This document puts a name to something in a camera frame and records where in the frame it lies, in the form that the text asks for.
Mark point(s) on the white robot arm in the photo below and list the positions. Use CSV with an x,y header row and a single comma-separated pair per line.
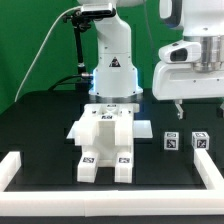
x,y
115,76

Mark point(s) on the black camera stand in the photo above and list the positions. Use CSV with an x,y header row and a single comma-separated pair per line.
x,y
81,22

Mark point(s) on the white tagged cube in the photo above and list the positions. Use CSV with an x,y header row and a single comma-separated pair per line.
x,y
171,140
200,140

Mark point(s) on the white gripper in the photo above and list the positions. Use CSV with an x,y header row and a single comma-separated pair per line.
x,y
190,70

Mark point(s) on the white tagged cube left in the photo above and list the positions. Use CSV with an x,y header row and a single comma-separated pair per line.
x,y
171,140

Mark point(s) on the white chair seat part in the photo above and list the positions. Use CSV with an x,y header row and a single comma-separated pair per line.
x,y
112,144

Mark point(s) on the white U-shaped border fence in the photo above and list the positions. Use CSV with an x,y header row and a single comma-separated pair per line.
x,y
209,201

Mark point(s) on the grey camera on stand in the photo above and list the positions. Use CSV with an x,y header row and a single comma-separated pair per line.
x,y
97,9

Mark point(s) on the white chair back frame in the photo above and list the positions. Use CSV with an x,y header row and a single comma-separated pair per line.
x,y
119,117

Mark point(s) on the white tagged cube right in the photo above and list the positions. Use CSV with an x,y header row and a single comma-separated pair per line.
x,y
200,140

